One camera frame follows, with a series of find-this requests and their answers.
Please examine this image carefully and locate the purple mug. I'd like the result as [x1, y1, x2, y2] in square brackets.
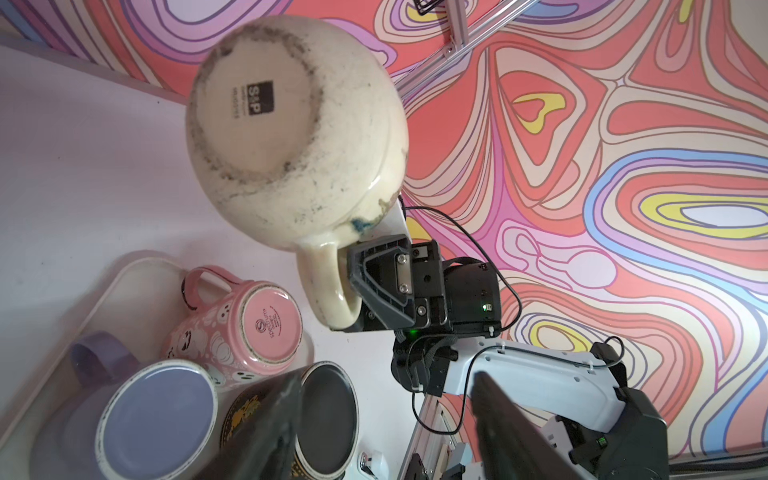
[70, 332, 218, 479]

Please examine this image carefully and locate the small white object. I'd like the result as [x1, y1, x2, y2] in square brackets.
[358, 450, 390, 480]

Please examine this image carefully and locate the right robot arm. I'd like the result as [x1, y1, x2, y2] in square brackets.
[346, 235, 670, 479]

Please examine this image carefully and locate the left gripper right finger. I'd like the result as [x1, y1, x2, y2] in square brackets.
[470, 372, 576, 480]

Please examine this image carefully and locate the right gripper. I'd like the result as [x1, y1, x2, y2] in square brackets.
[346, 235, 502, 336]

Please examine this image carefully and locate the beige plastic tray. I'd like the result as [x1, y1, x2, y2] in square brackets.
[0, 256, 313, 480]

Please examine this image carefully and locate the black mug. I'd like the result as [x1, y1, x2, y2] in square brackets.
[220, 361, 359, 479]

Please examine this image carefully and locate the cream round mug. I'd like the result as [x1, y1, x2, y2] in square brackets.
[185, 15, 409, 330]

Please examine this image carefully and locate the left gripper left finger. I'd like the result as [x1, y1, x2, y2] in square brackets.
[195, 371, 302, 479]

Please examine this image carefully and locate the pink patterned mug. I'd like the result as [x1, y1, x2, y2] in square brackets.
[160, 266, 303, 391]

